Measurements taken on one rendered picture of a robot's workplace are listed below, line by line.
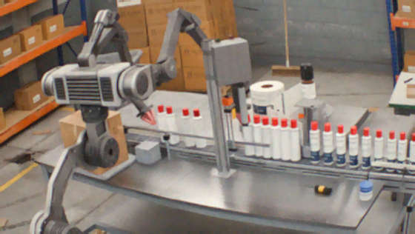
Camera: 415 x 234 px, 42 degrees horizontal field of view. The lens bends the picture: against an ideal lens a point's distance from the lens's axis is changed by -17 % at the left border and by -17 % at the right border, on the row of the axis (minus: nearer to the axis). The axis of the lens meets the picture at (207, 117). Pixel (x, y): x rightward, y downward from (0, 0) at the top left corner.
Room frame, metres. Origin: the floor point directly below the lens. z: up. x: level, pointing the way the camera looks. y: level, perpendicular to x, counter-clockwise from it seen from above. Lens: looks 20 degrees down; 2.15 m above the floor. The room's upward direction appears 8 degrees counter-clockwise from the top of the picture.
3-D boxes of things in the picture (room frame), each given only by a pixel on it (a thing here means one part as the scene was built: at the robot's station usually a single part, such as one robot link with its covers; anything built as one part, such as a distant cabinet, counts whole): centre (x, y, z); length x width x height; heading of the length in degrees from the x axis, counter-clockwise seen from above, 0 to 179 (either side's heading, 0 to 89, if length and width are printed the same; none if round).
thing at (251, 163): (2.95, -0.10, 0.85); 1.65 x 0.11 x 0.05; 54
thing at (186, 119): (3.10, 0.11, 0.98); 0.05 x 0.05 x 0.20
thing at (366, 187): (2.27, -0.67, 0.87); 0.07 x 0.07 x 0.07
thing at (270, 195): (3.18, -0.11, 0.82); 2.10 x 1.31 x 0.02; 54
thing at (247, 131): (2.88, -0.19, 0.98); 0.05 x 0.05 x 0.20
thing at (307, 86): (3.33, -0.59, 1.04); 0.09 x 0.09 x 0.29
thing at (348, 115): (3.24, -0.46, 0.86); 0.80 x 0.67 x 0.05; 54
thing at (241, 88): (2.78, -0.17, 1.18); 0.04 x 0.04 x 0.21
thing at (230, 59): (2.82, -0.13, 1.38); 0.17 x 0.10 x 0.19; 109
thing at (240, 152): (2.95, -0.10, 0.86); 1.65 x 0.08 x 0.04; 54
